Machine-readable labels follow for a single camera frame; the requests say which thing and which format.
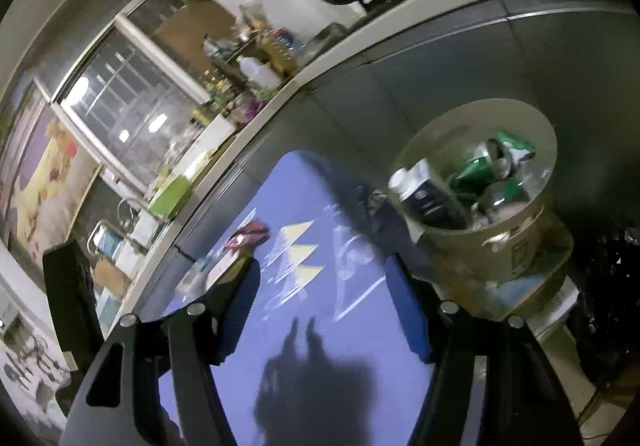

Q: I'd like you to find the row of sauce bottles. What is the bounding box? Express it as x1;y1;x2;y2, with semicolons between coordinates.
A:
187;66;241;127

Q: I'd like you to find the dark blue drink carton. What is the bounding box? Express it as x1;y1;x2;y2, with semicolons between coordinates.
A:
389;160;471;229

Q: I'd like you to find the barred window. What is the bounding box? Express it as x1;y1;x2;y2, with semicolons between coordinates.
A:
52;11;211;187

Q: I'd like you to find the black plastic bag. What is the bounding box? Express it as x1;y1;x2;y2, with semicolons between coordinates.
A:
575;221;640;382

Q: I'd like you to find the beige trash bin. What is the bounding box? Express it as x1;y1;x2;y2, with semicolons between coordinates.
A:
389;99;558;277

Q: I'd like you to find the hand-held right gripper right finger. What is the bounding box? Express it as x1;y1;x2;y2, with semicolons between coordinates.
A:
385;253;583;446

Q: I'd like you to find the maroon snack wrapper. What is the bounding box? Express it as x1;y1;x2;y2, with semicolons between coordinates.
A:
222;220;271;252

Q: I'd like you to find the green bowl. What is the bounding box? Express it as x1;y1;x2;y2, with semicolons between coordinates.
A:
149;173;193;217

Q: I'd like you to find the wall poster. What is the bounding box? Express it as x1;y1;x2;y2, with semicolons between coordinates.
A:
0;81;101;252

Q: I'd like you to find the blue patterned tablecloth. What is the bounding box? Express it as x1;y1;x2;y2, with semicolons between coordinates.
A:
150;151;441;446

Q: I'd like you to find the white detergent bottle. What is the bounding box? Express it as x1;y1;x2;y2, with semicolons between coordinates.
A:
95;226;121;257

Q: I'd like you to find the purple plastic bag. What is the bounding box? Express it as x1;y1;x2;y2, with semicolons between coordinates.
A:
240;96;268;124

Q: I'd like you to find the grey kitchen counter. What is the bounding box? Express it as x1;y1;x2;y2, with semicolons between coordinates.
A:
90;0;640;327

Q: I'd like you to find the white rectangular box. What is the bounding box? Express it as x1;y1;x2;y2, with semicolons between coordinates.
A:
192;119;236;157

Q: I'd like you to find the green drink can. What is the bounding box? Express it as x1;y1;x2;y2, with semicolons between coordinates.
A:
450;131;537;192

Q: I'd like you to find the yellow cooking oil bottle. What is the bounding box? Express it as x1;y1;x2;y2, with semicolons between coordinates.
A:
257;34;296;77

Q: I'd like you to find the white plastic jug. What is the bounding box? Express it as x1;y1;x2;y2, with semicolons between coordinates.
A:
237;55;281;90

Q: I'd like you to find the chrome faucet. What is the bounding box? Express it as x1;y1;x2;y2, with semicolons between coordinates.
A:
117;196;151;227
87;220;136;252

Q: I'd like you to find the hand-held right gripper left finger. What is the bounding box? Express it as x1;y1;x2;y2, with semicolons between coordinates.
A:
60;256;261;446

